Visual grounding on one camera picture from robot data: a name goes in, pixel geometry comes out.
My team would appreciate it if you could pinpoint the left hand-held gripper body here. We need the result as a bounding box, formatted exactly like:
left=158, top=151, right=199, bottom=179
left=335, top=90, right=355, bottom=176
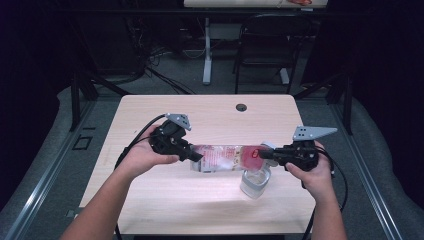
left=148, top=113, right=193, bottom=158

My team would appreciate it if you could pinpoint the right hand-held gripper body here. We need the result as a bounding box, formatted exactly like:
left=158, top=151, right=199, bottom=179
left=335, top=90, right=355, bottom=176
left=276, top=125, right=339, bottom=172

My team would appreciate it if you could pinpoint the red and white spout pouch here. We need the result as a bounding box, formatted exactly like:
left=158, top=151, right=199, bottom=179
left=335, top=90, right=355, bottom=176
left=190, top=144, right=273, bottom=173

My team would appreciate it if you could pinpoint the clear jar with white lid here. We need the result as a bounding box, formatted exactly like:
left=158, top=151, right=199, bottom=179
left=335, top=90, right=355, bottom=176
left=239, top=141, right=280, bottom=200

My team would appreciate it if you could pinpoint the person's left hand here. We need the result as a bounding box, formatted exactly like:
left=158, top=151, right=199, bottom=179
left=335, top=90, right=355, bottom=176
left=123, top=124, right=181, bottom=178

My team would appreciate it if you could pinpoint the person's right hand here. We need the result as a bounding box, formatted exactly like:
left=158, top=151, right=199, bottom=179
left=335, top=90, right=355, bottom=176
left=285, top=139, right=335, bottom=203

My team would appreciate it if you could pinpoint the black metal stand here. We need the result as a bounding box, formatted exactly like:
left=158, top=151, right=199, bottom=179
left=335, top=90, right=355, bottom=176
left=293, top=70, right=354, bottom=136
left=69, top=70, right=131, bottom=132

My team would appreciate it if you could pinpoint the white desk foot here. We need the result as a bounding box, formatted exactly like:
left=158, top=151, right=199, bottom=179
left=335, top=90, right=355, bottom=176
left=279, top=67, right=291, bottom=85

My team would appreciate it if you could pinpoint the white desk leg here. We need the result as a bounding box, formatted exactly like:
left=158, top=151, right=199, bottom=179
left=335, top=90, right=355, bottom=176
left=202, top=17, right=214, bottom=86

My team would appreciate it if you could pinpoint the black tape square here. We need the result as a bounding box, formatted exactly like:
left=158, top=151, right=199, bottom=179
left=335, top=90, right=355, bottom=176
left=72, top=134, right=94, bottom=151

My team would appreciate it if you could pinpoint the black folding chair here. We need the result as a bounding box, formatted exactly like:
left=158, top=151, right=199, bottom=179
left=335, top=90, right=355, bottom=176
left=233, top=13, right=316, bottom=95

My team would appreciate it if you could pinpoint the light wooden background desk top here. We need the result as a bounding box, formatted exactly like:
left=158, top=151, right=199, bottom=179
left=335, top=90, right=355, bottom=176
left=183, top=0, right=329, bottom=9

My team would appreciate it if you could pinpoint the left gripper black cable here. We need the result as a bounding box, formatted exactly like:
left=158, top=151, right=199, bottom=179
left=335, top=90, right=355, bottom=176
left=114, top=113, right=168, bottom=240

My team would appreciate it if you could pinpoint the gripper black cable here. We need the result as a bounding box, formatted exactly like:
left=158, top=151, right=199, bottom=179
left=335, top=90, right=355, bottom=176
left=300, top=145, right=350, bottom=240
left=114, top=113, right=168, bottom=240

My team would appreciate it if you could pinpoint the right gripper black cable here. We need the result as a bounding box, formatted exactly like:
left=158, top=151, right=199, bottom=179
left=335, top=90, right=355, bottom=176
left=300, top=145, right=350, bottom=240

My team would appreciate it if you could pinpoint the aluminium floor rail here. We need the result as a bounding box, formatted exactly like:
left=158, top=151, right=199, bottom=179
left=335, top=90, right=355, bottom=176
left=3, top=99, right=98, bottom=240
left=328, top=99, right=405, bottom=240

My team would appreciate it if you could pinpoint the bundle of floor cables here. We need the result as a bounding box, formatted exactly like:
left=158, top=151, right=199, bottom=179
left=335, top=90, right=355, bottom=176
left=126, top=19, right=198, bottom=96

